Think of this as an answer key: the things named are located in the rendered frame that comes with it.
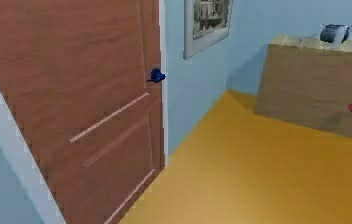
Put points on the brown wooden room door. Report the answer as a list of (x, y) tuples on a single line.
[(84, 83)]

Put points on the grey framed wall picture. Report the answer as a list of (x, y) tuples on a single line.
[(206, 23)]

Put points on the brown tiled-top counter cabinet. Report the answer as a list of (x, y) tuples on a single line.
[(314, 86)]

